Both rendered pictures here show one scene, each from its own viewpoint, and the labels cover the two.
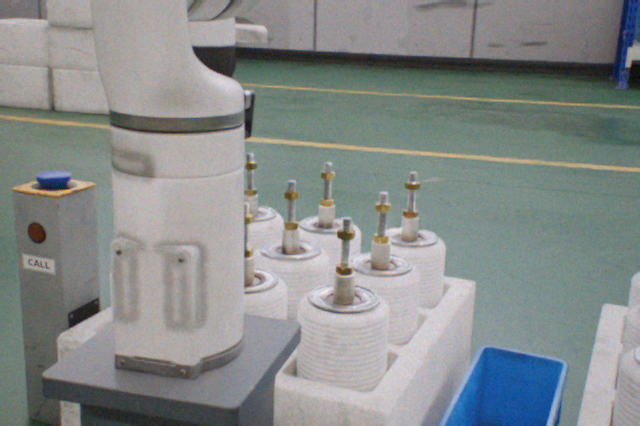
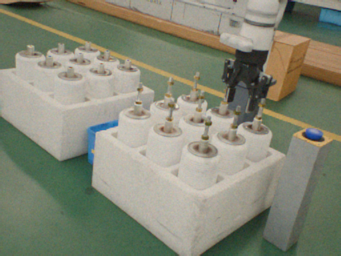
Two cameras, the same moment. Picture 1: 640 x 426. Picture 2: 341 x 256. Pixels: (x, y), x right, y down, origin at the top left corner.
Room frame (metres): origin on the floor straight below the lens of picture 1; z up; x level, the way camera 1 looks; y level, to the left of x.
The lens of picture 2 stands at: (1.92, 0.27, 0.69)
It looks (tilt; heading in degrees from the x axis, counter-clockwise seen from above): 25 degrees down; 196
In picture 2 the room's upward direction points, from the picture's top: 9 degrees clockwise
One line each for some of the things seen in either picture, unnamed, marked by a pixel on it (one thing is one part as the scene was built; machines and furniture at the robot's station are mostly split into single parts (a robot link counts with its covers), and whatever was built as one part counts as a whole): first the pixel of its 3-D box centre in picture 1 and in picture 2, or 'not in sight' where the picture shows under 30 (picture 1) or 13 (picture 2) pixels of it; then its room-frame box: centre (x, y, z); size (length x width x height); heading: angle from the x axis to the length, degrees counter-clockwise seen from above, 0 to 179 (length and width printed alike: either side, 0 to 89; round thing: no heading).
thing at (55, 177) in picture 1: (54, 181); (313, 135); (0.97, 0.33, 0.32); 0.04 x 0.04 x 0.02
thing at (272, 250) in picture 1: (290, 250); (196, 121); (0.92, 0.03, 0.25); 0.08 x 0.08 x 0.01
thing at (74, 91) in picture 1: (116, 88); not in sight; (3.64, 0.93, 0.09); 0.39 x 0.39 x 0.18; 78
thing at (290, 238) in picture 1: (290, 240); (197, 116); (0.92, 0.03, 0.26); 0.02 x 0.02 x 0.03
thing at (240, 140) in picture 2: not in sight; (231, 138); (0.97, 0.14, 0.25); 0.08 x 0.08 x 0.01
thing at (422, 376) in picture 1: (287, 369); (187, 170); (0.93, 0.03, 0.09); 0.39 x 0.39 x 0.18; 67
